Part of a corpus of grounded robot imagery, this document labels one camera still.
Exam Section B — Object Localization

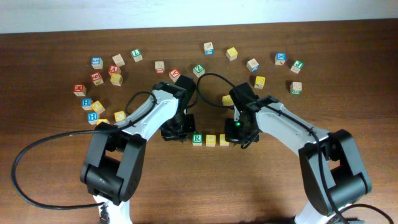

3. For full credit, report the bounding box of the yellow o block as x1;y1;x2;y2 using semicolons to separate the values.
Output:
96;119;110;125
91;100;105;114

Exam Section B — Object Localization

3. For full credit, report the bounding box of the red A block left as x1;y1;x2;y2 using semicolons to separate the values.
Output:
108;65;121;77

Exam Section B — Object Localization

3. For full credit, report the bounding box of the green r block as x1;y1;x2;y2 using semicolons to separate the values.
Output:
192;134;203;146
290;82;302;95

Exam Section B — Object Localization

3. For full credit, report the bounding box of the blue H block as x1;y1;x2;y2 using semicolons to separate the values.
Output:
81;98;93;111

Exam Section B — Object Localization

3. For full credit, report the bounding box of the blue S block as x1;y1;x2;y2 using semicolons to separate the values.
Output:
91;57;103;70

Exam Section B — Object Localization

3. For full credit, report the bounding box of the red A block centre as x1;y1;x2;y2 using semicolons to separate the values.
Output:
169;68;181;83

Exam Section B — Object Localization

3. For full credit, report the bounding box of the blue plus block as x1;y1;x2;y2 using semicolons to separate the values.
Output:
87;112;99;125

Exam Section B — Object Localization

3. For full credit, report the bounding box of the yellow O block upper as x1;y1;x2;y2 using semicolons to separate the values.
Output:
91;100;105;114

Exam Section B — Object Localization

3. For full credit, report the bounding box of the yellow O block lower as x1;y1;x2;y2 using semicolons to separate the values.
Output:
96;119;110;125

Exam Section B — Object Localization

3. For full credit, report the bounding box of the yellow top block far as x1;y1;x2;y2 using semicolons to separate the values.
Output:
226;47;238;61

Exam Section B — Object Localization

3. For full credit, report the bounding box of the red a block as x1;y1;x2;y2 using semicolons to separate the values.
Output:
169;68;181;83
108;65;121;77

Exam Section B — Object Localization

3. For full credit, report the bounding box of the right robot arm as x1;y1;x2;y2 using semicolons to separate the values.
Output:
224;83;372;223

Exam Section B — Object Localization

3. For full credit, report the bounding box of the green Z block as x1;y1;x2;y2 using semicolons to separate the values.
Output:
193;64;205;78

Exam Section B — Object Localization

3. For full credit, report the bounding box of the red M block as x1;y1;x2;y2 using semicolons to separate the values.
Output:
73;85;86;96

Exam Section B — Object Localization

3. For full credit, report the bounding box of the red 6 block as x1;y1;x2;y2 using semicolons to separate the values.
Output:
90;72;104;86

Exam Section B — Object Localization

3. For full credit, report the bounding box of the yellow block pencil side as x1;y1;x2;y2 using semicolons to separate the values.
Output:
254;76;266;89

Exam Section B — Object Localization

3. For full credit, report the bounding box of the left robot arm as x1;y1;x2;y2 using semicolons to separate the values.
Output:
80;75;197;223

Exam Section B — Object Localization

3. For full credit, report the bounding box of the green L block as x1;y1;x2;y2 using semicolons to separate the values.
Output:
131;49;143;62

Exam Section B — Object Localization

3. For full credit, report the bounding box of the yellow S block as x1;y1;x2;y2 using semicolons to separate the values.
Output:
220;134;229;146
205;134;216;147

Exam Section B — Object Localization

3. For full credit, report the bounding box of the yellow block upper left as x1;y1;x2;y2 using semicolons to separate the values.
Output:
110;73;123;86

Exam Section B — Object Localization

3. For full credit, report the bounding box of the blue X block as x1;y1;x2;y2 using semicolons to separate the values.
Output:
274;52;287;65

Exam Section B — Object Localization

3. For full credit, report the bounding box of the blue side block far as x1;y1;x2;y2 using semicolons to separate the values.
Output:
203;42;214;55

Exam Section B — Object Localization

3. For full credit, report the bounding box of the red side plain block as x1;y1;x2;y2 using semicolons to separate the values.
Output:
154;61;165;73

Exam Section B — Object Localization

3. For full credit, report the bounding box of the plain wooden block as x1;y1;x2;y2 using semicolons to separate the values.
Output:
112;54;125;67

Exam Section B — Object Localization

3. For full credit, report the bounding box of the blue D block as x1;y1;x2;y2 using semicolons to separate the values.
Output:
246;58;259;72

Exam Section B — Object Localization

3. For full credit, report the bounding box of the green J block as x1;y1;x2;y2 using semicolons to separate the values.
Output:
290;60;304;74

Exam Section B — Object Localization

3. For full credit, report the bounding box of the yellow C block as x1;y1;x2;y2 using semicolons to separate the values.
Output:
114;111;126;122

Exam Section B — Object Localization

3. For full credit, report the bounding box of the yellow umbrella block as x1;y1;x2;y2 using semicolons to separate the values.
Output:
222;95;234;106

